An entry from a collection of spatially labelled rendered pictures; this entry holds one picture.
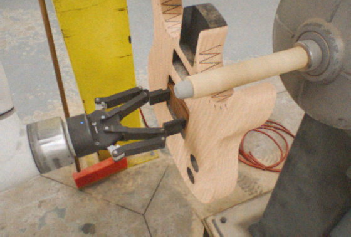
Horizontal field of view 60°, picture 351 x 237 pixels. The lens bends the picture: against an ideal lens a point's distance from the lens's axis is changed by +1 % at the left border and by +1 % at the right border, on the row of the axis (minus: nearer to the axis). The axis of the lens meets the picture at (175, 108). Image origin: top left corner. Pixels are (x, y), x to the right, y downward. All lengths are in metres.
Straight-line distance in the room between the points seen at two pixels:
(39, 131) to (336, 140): 0.61
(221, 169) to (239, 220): 0.86
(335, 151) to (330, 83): 0.32
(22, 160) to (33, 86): 2.07
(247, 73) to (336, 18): 0.14
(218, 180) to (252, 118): 0.18
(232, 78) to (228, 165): 0.17
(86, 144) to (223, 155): 0.23
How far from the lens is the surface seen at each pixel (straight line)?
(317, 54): 0.48
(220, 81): 0.40
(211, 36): 0.44
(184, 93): 0.39
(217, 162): 0.51
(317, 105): 0.55
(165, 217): 1.68
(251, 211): 1.41
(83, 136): 0.54
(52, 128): 0.54
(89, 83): 1.45
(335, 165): 0.81
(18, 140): 0.54
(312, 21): 0.51
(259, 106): 0.38
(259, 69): 0.43
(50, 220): 1.80
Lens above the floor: 1.51
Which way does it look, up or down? 44 degrees down
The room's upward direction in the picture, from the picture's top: straight up
